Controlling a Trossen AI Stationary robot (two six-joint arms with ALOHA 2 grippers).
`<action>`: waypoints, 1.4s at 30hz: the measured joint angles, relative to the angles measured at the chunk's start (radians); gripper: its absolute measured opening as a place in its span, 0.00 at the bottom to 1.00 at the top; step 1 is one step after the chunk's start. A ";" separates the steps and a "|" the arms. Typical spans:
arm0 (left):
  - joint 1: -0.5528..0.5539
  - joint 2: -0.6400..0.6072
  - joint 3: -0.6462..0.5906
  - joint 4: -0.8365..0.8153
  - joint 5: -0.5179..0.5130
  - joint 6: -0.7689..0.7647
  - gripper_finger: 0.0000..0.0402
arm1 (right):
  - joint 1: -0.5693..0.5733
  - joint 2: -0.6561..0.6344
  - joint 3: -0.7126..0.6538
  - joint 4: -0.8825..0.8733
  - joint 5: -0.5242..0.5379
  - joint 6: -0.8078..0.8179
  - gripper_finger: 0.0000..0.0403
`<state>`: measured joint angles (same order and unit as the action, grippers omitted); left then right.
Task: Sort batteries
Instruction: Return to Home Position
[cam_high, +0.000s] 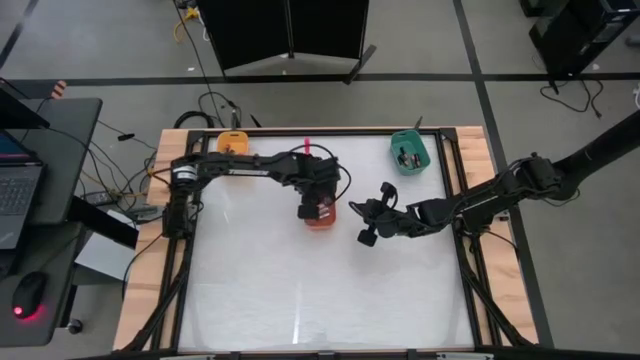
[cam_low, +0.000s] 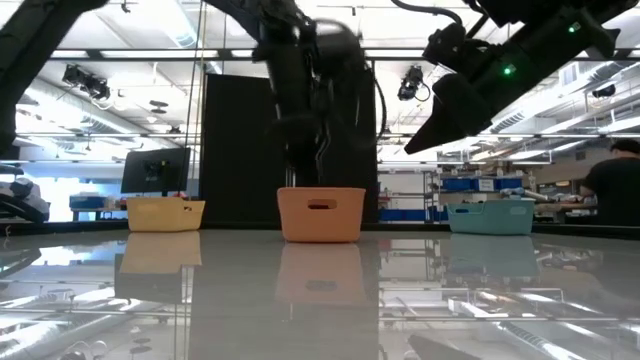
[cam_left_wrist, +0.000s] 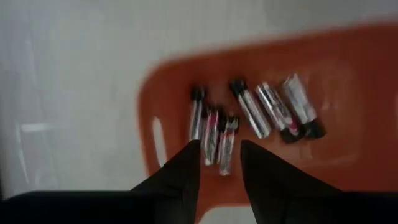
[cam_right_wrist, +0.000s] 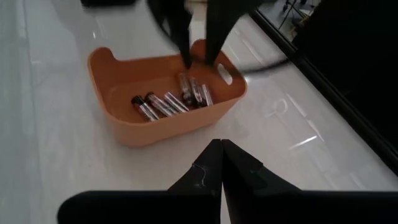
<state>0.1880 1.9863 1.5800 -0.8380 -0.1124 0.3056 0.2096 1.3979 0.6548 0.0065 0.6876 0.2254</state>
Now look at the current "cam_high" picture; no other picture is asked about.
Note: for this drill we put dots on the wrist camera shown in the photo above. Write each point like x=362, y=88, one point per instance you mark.
x=308, y=211
x=367, y=237

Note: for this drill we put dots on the orange plastic bin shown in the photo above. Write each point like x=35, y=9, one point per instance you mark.
x=322, y=225

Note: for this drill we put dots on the black aluminium table frame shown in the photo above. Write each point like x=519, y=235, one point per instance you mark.
x=350, y=132

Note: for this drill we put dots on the grey flat box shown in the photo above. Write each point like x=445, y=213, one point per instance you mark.
x=105, y=255

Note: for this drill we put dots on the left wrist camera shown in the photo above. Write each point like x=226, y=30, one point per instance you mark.
x=308, y=211

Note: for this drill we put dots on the copper black battery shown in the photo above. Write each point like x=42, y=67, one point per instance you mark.
x=230, y=148

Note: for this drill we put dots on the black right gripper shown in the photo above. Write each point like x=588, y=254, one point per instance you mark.
x=395, y=220

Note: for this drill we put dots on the black battery red end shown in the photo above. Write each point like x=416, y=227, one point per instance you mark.
x=411, y=160

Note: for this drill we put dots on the silver red battery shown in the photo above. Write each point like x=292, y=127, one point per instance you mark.
x=326, y=216

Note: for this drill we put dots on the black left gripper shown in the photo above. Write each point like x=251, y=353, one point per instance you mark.
x=320, y=177

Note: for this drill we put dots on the black mouse red light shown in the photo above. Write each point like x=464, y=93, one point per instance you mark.
x=29, y=292

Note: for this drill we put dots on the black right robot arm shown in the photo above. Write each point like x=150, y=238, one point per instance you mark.
x=525, y=185

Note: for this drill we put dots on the black equipment cart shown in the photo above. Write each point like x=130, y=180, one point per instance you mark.
x=580, y=30

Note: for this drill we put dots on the teal plastic bin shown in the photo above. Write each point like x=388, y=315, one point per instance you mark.
x=410, y=145

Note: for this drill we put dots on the grey laptop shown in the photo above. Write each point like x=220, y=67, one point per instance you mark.
x=17, y=185

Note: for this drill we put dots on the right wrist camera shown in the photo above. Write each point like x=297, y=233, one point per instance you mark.
x=367, y=237

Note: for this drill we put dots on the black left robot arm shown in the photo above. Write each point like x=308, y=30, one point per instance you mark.
x=235, y=167

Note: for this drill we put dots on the yellow plastic bin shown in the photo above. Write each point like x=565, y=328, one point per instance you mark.
x=232, y=142

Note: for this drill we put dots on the black desk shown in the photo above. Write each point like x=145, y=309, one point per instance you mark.
x=70, y=140

